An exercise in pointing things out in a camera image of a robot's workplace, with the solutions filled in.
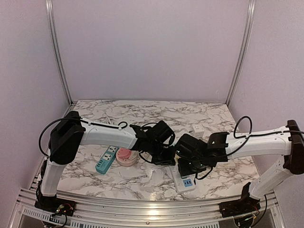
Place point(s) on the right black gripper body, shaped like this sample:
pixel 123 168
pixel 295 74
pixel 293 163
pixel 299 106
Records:
pixel 196 165

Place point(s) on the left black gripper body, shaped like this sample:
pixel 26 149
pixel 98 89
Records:
pixel 161 156

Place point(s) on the long white power strip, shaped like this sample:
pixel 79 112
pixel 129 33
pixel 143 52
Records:
pixel 183 185

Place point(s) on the round pink socket base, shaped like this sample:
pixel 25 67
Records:
pixel 128 162

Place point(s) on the white cube socket adapter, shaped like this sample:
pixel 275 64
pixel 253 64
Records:
pixel 197 130

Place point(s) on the pink adapter plug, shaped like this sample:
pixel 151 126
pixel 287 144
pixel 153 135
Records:
pixel 124 153

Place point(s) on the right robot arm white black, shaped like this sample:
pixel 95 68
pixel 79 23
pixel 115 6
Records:
pixel 286 141

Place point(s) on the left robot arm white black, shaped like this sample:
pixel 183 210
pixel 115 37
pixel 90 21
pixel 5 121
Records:
pixel 72 131

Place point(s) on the teal power strip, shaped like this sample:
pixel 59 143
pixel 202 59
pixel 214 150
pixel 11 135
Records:
pixel 106 160

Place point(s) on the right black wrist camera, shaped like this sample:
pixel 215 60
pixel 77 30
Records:
pixel 190 147

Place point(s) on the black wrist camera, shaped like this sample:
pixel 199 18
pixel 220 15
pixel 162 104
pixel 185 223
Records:
pixel 162 133
pixel 190 147

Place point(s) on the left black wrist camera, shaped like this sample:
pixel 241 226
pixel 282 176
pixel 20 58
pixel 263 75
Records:
pixel 162 133

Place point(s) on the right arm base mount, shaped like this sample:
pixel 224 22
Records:
pixel 238 207

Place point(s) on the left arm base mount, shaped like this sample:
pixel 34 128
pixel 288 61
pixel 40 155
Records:
pixel 51 204

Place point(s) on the front aluminium rail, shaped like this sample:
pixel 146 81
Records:
pixel 97 212

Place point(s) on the right aluminium frame post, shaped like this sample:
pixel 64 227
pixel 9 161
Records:
pixel 243 50

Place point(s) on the aluminium frame post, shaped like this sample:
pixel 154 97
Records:
pixel 243 50
pixel 55 44

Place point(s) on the left aluminium frame post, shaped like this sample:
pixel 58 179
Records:
pixel 55 44

